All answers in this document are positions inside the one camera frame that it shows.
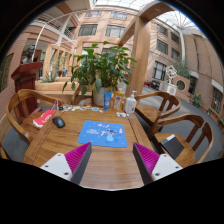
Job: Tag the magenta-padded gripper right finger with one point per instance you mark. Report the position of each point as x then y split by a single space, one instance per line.
163 165

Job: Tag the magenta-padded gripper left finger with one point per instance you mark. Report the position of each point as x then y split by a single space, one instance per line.
60 165

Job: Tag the black computer mouse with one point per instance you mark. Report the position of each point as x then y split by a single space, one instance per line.
58 121

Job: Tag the blue cartoon print mouse pad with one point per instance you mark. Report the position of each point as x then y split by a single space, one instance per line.
100 135

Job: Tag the black notebook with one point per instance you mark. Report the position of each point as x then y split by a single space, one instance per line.
172 146

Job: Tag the wooden armchair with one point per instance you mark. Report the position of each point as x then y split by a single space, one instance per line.
76 95
188 154
150 113
20 95

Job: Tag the red paper bag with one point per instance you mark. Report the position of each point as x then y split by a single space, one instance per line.
43 119

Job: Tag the white printed sticker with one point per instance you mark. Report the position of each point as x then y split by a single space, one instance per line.
67 107

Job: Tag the pale printed sticker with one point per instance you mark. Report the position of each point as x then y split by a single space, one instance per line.
75 108

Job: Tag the colourful printed sticker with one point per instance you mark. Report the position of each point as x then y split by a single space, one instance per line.
82 108
88 107

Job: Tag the blue printed sticker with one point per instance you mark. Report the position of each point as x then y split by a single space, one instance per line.
95 109

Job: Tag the white pump bottle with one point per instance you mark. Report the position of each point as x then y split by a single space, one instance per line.
130 106

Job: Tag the small white sticker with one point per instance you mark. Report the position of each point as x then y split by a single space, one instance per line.
101 111

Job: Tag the potted yellow flower plant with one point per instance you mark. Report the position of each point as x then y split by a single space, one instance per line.
197 99

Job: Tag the yellow liquid bottle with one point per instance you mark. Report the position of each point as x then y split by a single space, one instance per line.
118 101

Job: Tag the blue tube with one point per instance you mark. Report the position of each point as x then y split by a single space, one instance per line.
107 101

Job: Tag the long wooden planter box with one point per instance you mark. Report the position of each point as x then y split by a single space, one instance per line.
50 86

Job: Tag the agave plant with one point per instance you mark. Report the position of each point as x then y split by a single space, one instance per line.
51 77

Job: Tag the dark red wooden lectern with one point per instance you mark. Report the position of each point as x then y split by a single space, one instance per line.
25 78

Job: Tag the green potted plant white pot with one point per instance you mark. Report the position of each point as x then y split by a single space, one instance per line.
103 66

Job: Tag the dark bust statue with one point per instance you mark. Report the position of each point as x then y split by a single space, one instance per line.
29 53

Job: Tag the white sculpture on pedestal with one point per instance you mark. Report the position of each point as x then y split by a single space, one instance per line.
171 74

